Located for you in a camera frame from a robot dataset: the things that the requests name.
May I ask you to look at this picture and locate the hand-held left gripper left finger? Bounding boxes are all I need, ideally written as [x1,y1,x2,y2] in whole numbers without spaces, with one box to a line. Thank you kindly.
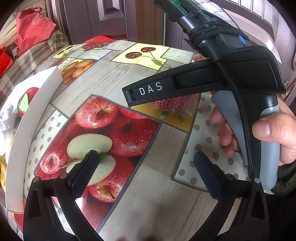
[23,150,104,241]

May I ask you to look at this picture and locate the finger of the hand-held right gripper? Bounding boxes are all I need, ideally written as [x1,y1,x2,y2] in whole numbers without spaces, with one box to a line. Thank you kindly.
[122,75,201,107]

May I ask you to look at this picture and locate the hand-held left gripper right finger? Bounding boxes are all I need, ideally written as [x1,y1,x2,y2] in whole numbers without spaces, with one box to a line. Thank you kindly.
[194,151,270,241]

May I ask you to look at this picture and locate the white cardboard box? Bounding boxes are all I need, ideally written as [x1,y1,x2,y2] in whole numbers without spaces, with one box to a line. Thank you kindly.
[0,67,63,214]

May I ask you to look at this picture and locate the white sock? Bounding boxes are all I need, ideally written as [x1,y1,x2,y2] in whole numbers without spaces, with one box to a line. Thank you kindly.
[0,104,18,154]

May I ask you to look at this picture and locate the person's right hand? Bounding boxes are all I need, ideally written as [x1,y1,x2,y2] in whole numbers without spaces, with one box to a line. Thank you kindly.
[210,98,296,166]

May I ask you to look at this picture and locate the fruit printed tablecloth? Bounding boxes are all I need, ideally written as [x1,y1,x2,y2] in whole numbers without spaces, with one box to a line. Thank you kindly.
[0,37,273,241]

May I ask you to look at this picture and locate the brown panelled door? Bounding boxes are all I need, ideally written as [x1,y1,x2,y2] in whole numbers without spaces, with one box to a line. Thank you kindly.
[46,0,296,77]

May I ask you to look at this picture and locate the plaid covered bench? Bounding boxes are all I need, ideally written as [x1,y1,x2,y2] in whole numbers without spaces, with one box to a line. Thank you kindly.
[0,30,70,102]

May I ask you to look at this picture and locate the cream foam rolls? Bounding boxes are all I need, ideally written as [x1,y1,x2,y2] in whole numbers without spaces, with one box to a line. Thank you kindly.
[0,24,18,47]

